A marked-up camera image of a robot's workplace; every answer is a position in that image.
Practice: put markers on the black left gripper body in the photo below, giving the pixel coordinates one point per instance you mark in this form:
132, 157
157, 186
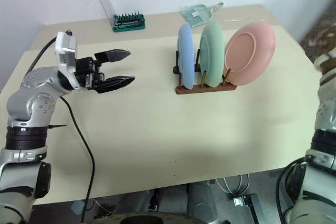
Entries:
88, 73

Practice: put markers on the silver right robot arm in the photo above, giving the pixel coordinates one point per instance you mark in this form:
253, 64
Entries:
325, 113

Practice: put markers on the pink plate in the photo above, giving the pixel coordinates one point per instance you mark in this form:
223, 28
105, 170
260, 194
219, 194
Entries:
246, 56

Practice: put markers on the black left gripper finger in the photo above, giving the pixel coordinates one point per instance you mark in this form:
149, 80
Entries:
115, 83
113, 56

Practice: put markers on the clear plastic case cover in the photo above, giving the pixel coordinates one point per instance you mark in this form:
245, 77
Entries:
107, 1

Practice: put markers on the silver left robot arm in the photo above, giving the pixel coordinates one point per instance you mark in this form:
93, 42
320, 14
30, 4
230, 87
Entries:
34, 103

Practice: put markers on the black metal bracket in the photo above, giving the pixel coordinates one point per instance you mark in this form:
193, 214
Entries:
252, 203

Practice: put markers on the green plate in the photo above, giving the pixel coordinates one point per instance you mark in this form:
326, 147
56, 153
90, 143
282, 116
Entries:
214, 56

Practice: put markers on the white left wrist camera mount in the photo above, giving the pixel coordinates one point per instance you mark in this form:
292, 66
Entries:
65, 48

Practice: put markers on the clear plastic strip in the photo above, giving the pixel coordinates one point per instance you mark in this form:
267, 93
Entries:
244, 19

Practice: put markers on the wooden dish rack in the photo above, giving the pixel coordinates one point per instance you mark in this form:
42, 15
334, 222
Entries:
210, 89

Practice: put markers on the green screwdriver bit set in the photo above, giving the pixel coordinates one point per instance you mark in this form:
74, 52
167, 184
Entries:
128, 22

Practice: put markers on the blue plate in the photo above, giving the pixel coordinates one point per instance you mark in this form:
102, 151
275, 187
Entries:
186, 58

